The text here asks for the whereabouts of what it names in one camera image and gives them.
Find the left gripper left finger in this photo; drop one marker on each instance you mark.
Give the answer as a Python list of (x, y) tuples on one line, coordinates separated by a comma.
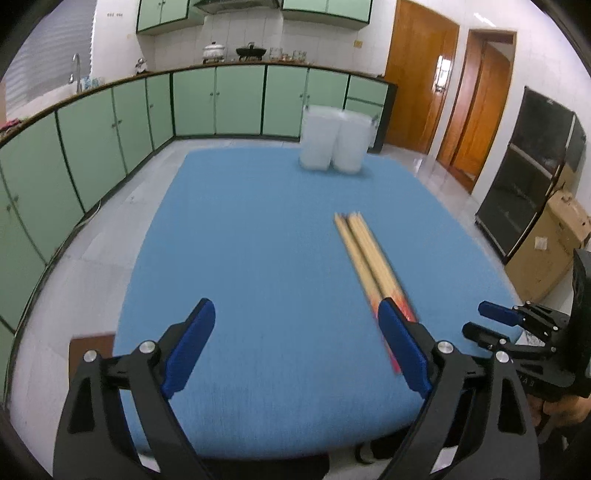
[(93, 440)]

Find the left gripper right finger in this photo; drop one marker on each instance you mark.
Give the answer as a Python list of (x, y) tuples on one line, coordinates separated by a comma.
[(475, 421)]

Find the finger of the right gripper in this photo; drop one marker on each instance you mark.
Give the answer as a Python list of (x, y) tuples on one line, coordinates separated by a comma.
[(486, 339), (501, 314)]

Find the green lower kitchen cabinets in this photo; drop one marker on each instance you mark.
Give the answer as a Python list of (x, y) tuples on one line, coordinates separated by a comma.
[(60, 165)]

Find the right hand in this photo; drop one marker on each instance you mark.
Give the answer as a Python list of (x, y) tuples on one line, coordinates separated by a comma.
[(568, 411)]

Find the cardboard box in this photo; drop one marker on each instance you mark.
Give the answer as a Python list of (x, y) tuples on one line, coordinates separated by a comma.
[(546, 254)]

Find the red patterned bamboo chopstick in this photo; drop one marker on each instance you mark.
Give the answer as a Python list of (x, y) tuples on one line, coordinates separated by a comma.
[(383, 274)]

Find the plain bamboo chopstick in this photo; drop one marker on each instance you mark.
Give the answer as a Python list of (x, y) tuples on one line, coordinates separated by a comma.
[(366, 279)]

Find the black glass cabinet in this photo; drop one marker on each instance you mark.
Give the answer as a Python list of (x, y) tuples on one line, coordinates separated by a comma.
[(542, 157)]

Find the blue table mat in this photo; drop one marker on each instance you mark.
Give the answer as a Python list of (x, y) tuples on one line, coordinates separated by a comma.
[(296, 363)]

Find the far wooden door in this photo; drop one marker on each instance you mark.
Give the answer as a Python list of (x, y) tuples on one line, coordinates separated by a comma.
[(479, 104)]

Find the wooden door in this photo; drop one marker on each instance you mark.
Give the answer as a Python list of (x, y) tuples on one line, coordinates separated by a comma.
[(479, 104), (421, 57)]

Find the right white plastic holder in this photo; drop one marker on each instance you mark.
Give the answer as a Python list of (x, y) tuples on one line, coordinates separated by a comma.
[(356, 132)]

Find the white plastic holder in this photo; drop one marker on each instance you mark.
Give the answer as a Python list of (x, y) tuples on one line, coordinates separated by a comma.
[(319, 133), (356, 132)]

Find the left white plastic holder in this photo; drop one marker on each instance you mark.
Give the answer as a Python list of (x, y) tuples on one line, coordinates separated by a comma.
[(319, 133)]

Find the near wooden door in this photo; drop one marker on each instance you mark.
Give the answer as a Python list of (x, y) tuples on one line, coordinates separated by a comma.
[(421, 57)]

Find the green upper right cabinet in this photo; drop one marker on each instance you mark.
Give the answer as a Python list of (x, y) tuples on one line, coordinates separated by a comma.
[(351, 14)]

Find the green cabinet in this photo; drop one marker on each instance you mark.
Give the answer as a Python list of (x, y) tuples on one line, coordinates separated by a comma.
[(156, 17), (351, 14)]

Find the black wok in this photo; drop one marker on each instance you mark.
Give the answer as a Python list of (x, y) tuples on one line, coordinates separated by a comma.
[(250, 52)]

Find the chrome sink faucet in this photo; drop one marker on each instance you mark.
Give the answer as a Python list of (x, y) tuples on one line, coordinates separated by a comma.
[(75, 75)]

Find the white cooking pot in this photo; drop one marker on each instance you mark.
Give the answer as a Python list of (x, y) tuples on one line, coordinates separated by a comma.
[(213, 53)]

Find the small kettle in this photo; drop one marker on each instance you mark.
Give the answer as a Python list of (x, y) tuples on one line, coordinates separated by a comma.
[(140, 66)]

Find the window blinds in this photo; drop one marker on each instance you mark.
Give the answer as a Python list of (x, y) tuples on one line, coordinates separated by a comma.
[(44, 62)]

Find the range hood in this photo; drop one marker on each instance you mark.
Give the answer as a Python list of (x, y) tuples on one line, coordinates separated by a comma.
[(213, 7)]

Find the green upper left cabinet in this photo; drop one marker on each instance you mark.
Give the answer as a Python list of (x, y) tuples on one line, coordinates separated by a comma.
[(156, 17)]

